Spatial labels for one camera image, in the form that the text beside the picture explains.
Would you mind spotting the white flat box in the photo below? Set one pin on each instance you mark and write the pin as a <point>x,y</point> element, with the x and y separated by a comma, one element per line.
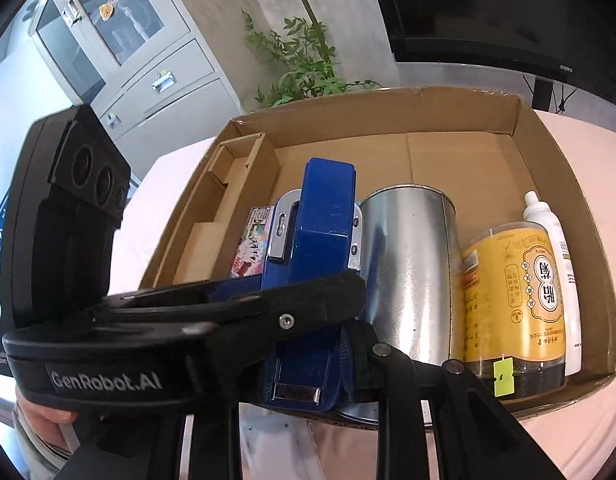
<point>276,446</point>

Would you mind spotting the silver metal can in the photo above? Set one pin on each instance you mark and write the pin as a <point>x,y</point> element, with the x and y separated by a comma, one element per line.
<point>412,267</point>

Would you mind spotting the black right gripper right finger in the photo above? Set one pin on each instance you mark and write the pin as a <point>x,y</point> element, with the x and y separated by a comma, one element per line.
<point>475,436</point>

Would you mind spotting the black television screen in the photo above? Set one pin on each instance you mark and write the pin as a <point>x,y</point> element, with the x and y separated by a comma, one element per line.
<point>573,41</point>

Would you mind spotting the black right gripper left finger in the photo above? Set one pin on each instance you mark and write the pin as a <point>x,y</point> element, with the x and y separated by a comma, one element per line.
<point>149,444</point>

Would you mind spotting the green leafy vine plant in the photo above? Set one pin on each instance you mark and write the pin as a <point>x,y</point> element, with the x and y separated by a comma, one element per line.
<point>278,51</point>

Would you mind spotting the left human hand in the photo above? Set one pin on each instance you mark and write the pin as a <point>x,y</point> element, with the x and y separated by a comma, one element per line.
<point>46,422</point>

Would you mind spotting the yellow label jar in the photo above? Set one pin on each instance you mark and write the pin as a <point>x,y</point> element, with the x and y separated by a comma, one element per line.
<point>514,338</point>

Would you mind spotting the white spray bottle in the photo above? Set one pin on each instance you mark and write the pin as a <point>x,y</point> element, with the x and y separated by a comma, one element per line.
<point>540,212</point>

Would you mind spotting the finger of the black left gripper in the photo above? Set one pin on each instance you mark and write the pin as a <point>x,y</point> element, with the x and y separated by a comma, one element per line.
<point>269,315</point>
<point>204,292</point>

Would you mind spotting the grey filing cabinet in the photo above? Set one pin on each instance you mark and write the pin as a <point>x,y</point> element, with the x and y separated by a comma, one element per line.
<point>143,66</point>

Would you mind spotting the brown cardboard box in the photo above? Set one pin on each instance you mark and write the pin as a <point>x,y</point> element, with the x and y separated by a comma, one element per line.
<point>485,150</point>

